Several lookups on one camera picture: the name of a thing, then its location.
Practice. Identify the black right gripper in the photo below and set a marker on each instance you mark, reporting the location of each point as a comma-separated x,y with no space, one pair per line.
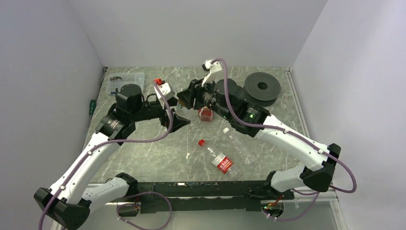
186,96

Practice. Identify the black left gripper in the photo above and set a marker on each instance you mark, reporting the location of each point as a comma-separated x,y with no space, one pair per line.
177,122

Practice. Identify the gold red tea bottle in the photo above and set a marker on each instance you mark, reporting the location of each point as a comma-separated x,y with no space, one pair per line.
205,114

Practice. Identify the ribbed coffee latte bottle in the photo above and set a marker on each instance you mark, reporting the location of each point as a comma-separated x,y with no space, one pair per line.
181,109

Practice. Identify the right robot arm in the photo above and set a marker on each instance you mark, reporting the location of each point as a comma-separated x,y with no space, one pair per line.
317,160

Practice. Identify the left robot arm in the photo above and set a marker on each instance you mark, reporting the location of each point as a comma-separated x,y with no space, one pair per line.
69,201

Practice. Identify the clear bottle red label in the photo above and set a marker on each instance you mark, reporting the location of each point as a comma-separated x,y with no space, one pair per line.
221,161

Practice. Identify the clear bottle white cap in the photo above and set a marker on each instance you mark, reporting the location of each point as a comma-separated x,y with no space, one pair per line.
241,148

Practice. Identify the clear plastic organizer box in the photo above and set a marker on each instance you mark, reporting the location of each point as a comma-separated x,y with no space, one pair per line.
137,78

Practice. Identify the claw hammer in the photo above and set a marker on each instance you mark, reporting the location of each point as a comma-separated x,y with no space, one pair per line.
114,81

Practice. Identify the black spool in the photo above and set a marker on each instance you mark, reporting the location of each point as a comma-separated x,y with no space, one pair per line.
261,88

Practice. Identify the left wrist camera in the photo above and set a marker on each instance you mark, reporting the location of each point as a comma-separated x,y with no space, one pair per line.
164,90

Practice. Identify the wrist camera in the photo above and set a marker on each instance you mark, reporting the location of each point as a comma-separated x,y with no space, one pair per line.
212,68
164,90

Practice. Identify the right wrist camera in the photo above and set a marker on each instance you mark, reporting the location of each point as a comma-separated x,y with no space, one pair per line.
212,68

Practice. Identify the green handle screwdriver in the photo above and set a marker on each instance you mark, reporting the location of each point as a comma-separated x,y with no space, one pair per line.
92,107

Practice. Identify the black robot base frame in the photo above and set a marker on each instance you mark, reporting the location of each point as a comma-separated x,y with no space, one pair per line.
195,196

